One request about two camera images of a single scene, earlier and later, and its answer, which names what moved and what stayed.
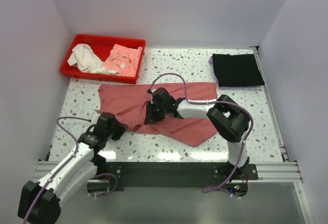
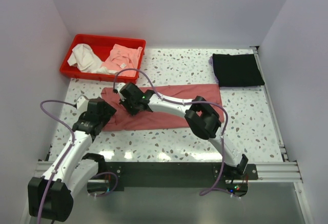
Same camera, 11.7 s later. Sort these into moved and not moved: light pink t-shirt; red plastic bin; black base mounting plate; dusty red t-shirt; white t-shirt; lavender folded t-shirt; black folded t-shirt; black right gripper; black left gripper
Moved: dusty red t-shirt; black left gripper; black right gripper
Not moved: white t-shirt; light pink t-shirt; black folded t-shirt; red plastic bin; lavender folded t-shirt; black base mounting plate
